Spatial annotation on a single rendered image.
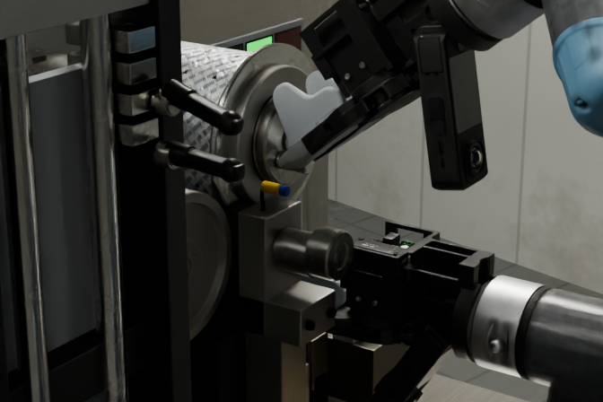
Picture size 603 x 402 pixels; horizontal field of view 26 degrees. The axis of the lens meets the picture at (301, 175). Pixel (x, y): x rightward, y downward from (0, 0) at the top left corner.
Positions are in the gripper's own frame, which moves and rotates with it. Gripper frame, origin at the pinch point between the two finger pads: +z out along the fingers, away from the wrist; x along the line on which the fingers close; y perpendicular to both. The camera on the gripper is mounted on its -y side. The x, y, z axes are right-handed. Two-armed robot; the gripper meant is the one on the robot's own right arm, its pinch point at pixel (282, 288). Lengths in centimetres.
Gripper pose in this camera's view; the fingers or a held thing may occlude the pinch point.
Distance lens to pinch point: 116.6
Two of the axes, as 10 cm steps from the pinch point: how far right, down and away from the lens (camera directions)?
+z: -8.2, -1.8, 5.4
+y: 0.0, -9.5, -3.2
